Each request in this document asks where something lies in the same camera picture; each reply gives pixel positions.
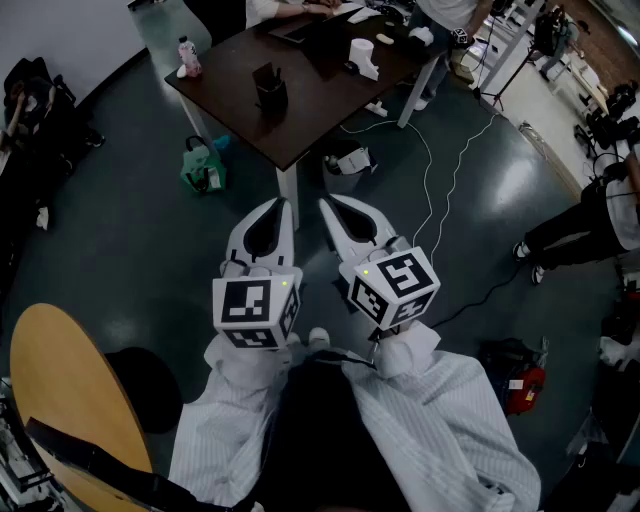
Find green bag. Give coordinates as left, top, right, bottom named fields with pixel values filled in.
left=179, top=135, right=229, bottom=196

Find bin with white bag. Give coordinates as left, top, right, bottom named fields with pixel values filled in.
left=321, top=140, right=377, bottom=194

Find person's black top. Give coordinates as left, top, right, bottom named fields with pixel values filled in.
left=257, top=348, right=417, bottom=512

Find person's right forearm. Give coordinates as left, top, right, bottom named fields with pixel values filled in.
left=341, top=319, right=543, bottom=512

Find black stool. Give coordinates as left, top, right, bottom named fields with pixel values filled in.
left=104, top=346, right=184, bottom=435

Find round wooden table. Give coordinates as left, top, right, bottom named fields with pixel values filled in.
left=9, top=302, right=154, bottom=512

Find red cable reel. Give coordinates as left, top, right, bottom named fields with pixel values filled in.
left=503, top=366, right=547, bottom=417

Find white cable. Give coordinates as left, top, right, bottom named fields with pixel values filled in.
left=340, top=112, right=501, bottom=264

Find grey laptop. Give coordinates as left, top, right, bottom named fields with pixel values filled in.
left=266, top=6, right=365, bottom=47

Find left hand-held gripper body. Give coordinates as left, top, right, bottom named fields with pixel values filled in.
left=212, top=259, right=304, bottom=350

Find white paper roll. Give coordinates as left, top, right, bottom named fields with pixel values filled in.
left=347, top=37, right=380, bottom=82

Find black pen holder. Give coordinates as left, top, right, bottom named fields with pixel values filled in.
left=251, top=61, right=290, bottom=115

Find black tripod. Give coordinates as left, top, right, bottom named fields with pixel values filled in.
left=471, top=43, right=537, bottom=112

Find black curved bar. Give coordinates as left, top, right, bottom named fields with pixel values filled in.
left=23, top=416, right=214, bottom=512

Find pink drink bottle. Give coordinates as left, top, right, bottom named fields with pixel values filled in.
left=177, top=35, right=203, bottom=78

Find black cable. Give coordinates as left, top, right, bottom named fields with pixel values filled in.
left=428, top=259, right=526, bottom=331

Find white table leg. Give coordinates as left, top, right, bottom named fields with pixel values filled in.
left=397, top=55, right=441, bottom=130
left=274, top=160, right=301, bottom=232

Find person's left forearm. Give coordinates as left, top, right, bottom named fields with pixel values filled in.
left=168, top=332, right=302, bottom=507

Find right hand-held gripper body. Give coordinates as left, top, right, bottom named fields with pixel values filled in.
left=338, top=235, right=442, bottom=332

